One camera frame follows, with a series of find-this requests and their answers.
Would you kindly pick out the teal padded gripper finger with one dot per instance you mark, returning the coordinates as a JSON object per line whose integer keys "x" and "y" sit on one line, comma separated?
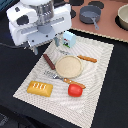
{"x": 35, "y": 50}

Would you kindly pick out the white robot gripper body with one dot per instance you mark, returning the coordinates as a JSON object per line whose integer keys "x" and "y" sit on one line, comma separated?
{"x": 35, "y": 23}

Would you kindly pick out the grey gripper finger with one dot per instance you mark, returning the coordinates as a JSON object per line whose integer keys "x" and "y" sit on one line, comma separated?
{"x": 57, "y": 41}

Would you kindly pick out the light blue milk carton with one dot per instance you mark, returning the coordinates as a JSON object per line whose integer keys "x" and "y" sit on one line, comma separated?
{"x": 69, "y": 39}

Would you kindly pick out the brown toy sausage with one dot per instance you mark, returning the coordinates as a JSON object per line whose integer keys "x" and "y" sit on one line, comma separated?
{"x": 52, "y": 66}

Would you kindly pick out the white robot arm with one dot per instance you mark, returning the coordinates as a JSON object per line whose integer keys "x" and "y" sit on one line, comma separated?
{"x": 36, "y": 22}

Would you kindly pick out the beige round plate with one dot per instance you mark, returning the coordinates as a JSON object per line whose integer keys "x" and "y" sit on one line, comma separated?
{"x": 69, "y": 66}

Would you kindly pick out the beige woven placemat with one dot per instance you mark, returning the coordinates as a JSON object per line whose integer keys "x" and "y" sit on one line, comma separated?
{"x": 79, "y": 111}

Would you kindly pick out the grey frying pan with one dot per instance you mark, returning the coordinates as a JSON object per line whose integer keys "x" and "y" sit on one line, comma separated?
{"x": 90, "y": 15}

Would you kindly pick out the red toy tomato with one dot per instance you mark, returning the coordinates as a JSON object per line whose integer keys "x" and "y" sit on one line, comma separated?
{"x": 74, "y": 90}

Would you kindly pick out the beige bowl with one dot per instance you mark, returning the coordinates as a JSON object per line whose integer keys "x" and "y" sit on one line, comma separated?
{"x": 123, "y": 16}

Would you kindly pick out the fork with wooden handle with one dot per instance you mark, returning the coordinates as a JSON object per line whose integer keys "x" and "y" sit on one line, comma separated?
{"x": 66, "y": 80}

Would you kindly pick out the knife with wooden handle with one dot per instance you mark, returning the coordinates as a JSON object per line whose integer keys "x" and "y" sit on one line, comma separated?
{"x": 80, "y": 56}

